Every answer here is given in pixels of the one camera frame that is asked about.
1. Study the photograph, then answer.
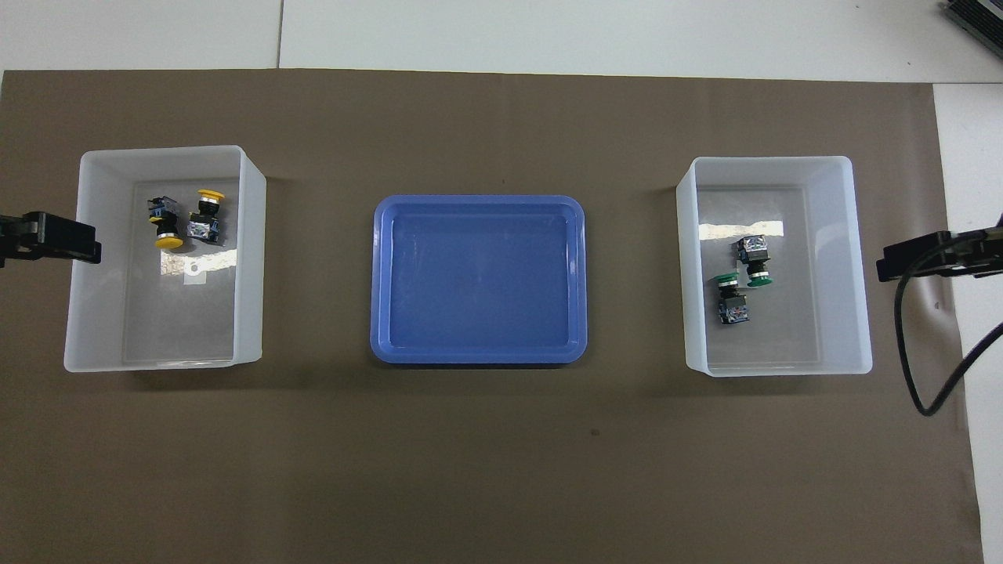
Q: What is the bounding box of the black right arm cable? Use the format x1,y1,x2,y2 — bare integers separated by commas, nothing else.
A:
893,211,1003,417

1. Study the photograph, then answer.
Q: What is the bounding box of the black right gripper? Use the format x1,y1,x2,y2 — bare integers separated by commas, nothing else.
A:
878,227,1003,282

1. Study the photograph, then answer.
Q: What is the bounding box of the blue plastic tray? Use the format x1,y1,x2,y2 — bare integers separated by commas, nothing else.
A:
370,194,588,366

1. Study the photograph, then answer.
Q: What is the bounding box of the green push button switch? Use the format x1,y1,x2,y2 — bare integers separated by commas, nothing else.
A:
734,235,775,289
710,272,751,326

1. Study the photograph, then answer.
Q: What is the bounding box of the grey ribbed metal device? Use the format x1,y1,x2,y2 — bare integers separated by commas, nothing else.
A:
940,0,1003,46

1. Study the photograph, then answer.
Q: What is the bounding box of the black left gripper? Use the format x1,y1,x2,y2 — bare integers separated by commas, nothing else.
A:
0,211,103,269

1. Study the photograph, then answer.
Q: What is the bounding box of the brown paper table mat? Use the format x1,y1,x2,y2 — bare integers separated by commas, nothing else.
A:
0,69,984,564

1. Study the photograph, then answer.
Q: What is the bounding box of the translucent white plastic box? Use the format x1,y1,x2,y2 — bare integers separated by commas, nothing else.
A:
675,155,874,378
63,145,267,374

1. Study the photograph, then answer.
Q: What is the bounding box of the yellow push button switch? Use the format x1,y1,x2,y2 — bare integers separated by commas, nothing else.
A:
147,196,186,251
186,189,226,248

